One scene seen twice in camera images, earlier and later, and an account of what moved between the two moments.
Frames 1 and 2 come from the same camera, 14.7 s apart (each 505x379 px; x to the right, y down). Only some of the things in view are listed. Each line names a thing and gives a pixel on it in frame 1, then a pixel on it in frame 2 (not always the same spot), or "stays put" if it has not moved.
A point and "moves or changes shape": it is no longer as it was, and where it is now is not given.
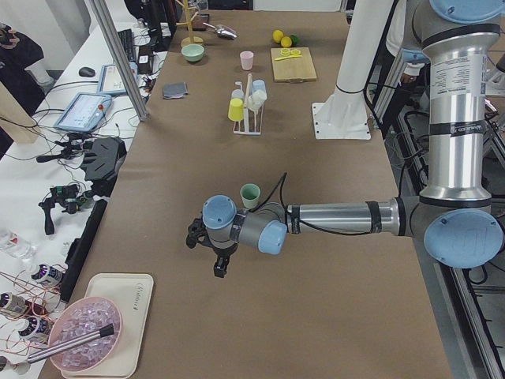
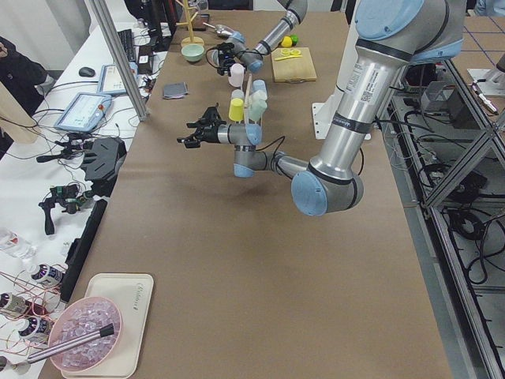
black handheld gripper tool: x=68 y=196 stays put
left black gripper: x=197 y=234 to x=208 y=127
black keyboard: x=128 y=39 stays put
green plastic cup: x=250 y=193 to x=257 y=107
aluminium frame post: x=110 y=28 stays put
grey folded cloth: x=174 y=90 stays put
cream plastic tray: x=132 y=294 stays put
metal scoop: x=223 y=31 stays put
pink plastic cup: x=247 y=59 moves or changes shape
